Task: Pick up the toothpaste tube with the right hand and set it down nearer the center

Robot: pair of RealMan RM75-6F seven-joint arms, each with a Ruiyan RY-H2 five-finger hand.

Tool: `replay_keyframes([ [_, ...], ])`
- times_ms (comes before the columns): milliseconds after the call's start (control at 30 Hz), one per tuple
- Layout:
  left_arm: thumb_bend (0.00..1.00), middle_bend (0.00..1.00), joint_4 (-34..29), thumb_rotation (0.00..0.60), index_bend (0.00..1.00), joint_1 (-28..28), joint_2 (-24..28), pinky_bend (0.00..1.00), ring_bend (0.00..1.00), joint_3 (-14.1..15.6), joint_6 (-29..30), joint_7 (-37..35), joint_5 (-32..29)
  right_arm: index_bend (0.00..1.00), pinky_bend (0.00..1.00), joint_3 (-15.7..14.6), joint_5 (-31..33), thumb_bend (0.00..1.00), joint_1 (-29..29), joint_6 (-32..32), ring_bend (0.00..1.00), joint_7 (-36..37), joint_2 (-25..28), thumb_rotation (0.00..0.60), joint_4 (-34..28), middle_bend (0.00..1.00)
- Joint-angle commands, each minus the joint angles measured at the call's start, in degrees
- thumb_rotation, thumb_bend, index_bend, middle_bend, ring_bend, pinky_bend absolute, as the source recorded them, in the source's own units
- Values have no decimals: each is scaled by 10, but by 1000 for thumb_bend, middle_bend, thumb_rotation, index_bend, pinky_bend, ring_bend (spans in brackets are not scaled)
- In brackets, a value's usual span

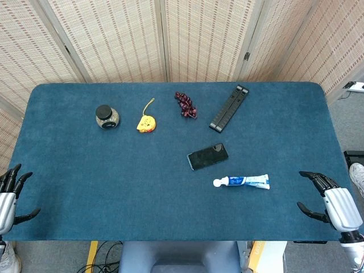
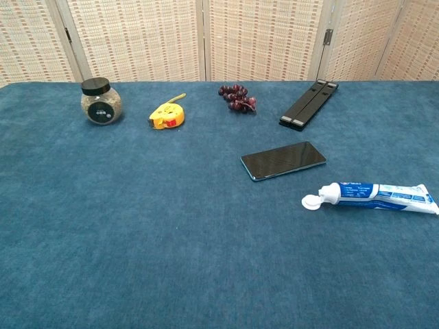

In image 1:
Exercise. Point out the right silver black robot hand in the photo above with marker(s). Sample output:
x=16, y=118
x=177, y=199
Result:
x=342, y=207

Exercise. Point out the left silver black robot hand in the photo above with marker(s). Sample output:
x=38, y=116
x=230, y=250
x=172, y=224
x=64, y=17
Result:
x=7, y=207

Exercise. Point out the white blue toothpaste tube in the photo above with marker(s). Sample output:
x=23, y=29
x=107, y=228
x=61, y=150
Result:
x=244, y=181

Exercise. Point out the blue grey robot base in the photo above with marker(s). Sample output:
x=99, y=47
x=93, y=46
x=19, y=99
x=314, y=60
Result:
x=176, y=256

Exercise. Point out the white sneaker with grey sole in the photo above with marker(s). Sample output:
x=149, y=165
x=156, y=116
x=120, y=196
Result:
x=357, y=175

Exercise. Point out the orange white cardboard box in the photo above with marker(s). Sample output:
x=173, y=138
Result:
x=267, y=256

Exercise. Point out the glass jar with black lid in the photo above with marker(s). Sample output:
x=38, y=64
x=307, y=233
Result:
x=107, y=118

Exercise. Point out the blue table cloth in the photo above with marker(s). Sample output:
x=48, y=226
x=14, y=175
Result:
x=142, y=185

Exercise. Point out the black smartphone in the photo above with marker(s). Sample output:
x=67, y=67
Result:
x=207, y=157

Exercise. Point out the black folding stand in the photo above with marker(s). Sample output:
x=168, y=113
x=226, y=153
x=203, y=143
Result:
x=229, y=109

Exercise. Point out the yellow tape measure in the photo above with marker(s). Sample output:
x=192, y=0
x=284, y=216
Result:
x=146, y=123

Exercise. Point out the black screen hinge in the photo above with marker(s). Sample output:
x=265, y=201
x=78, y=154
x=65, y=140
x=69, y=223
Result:
x=67, y=50
x=247, y=56

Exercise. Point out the dark red grape bunch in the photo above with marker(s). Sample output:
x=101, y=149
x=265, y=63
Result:
x=186, y=105

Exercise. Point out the woven bamboo folding screen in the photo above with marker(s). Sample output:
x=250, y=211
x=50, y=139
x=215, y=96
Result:
x=119, y=42

